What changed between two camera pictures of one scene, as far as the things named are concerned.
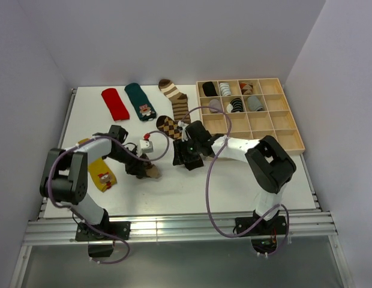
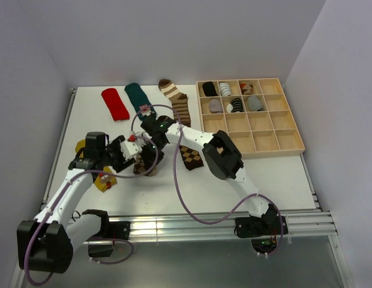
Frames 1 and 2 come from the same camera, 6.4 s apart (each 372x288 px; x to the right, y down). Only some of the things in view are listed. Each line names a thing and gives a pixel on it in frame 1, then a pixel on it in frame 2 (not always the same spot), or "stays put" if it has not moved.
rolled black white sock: (235, 105) stays put
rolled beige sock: (215, 103) stays put
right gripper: (179, 146) -> (149, 159)
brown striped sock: (180, 101) stays put
